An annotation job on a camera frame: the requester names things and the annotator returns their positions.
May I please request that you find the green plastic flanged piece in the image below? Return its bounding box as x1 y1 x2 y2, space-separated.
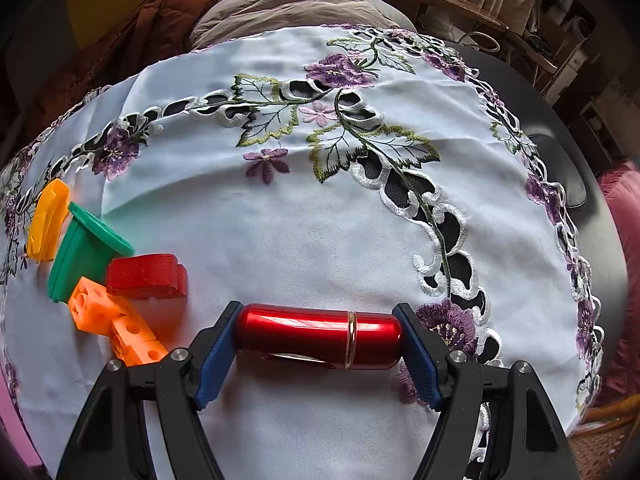
47 202 134 302

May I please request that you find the red metallic lipstick tube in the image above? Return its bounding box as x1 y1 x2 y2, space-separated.
233 304 402 370

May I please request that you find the yellow orange plastic piece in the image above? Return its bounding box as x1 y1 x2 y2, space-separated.
26 179 70 262

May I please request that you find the pink white shallow box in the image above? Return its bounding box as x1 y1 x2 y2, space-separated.
0 376 42 468

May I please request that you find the orange perforated building block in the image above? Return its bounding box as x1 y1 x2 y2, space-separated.
67 276 168 366

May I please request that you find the red plastic block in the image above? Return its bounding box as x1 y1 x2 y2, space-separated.
105 254 188 300

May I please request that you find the black leather chair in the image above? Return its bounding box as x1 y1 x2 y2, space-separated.
450 44 628 376

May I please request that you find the white embroidered floral tablecloth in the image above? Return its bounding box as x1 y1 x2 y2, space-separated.
1 26 603 472

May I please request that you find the rust brown quilted jacket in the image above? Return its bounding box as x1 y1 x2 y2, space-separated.
23 0 218 141

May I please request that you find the yellow blue grey sofa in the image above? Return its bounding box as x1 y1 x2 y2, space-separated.
6 0 143 108

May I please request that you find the beige pink quilted blanket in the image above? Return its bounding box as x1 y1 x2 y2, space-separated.
186 0 416 51

